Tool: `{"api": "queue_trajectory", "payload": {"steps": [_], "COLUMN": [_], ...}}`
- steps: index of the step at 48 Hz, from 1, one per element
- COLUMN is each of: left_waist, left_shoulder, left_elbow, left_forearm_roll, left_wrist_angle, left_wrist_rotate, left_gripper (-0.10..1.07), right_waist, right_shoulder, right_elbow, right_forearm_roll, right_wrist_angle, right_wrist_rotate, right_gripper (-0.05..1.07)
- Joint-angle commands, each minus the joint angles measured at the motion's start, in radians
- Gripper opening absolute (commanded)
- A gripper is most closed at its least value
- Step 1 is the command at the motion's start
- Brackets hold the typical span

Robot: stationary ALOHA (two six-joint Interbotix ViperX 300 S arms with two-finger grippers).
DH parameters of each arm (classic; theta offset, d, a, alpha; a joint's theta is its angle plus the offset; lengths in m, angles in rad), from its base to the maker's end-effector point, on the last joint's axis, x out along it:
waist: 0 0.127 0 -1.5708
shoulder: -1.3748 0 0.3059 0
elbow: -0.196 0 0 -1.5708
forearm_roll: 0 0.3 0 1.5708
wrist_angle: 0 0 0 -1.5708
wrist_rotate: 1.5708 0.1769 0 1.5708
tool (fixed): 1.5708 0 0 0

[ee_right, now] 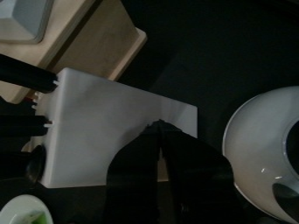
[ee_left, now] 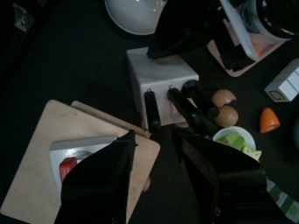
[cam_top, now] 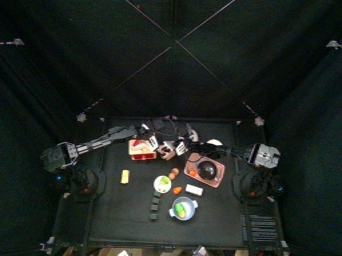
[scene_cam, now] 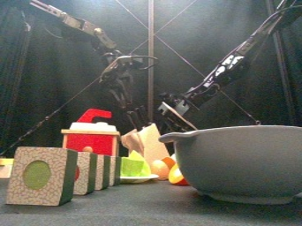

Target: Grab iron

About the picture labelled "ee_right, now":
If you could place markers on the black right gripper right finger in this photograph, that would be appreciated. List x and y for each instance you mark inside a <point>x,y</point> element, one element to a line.
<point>198,178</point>

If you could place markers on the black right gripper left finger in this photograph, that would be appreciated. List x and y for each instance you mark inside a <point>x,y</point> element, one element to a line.
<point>132,175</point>

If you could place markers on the white round bowl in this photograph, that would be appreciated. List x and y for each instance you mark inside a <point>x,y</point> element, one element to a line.
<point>260,151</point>

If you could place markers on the white knife block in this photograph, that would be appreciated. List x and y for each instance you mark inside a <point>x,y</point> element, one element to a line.
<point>97,128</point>

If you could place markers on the white plate with green food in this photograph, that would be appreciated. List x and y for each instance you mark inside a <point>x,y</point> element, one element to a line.
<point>25,211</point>

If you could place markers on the wooden cutting board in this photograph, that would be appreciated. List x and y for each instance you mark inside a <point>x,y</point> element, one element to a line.
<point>89,43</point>

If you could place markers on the grey square tray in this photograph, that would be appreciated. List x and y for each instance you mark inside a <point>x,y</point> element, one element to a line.
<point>21,17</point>

